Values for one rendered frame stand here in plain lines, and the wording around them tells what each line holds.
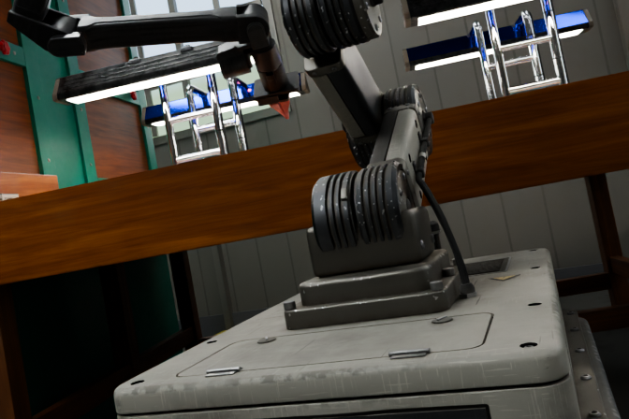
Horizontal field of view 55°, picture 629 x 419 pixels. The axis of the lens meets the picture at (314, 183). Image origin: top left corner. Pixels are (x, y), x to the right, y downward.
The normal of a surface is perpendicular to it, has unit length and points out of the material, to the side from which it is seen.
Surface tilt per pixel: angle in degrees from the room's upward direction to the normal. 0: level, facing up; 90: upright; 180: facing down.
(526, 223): 90
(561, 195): 90
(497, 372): 89
